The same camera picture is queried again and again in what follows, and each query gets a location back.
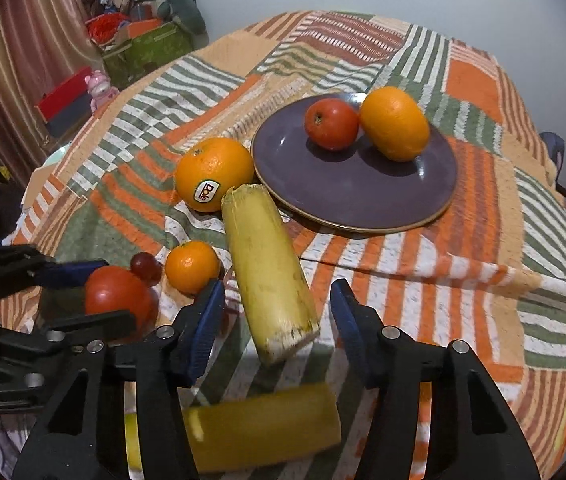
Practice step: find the oval orange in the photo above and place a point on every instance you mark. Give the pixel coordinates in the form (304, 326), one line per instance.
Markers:
(395, 125)

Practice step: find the striped patchwork tablecloth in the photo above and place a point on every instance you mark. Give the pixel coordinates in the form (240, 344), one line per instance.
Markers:
(463, 270)

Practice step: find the orange with sticker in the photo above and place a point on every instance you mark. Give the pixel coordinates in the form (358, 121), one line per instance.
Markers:
(208, 162)

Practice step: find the short yellow banana piece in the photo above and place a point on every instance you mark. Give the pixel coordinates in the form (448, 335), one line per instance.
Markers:
(273, 425)

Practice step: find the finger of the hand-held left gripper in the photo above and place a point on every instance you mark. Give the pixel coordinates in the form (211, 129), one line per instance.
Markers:
(23, 342)
(75, 271)

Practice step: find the red grape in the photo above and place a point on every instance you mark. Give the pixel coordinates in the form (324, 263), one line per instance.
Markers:
(144, 266)

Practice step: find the purple plate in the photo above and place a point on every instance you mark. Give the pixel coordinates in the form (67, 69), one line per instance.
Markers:
(353, 185)

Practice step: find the pink toy figure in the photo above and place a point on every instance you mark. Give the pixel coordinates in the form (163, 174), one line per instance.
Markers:
(99, 87)

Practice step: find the green cardboard box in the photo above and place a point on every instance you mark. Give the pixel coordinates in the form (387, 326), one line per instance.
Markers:
(148, 50)

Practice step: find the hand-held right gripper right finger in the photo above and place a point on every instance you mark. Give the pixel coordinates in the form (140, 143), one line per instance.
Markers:
(347, 322)

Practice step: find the red flat box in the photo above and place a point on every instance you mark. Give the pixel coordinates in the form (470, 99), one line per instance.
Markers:
(63, 95)

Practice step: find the red tomato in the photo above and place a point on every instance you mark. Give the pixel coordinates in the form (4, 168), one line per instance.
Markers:
(330, 125)
(113, 292)

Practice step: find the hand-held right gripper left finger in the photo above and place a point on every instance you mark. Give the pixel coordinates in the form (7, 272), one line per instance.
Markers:
(207, 322)

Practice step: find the striped curtain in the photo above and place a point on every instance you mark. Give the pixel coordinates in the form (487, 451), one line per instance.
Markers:
(13, 60)

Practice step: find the long yellow banana piece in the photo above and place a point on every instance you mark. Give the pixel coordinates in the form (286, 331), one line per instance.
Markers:
(268, 275)

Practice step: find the small mandarin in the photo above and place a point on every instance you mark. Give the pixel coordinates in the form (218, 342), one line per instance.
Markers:
(190, 265)

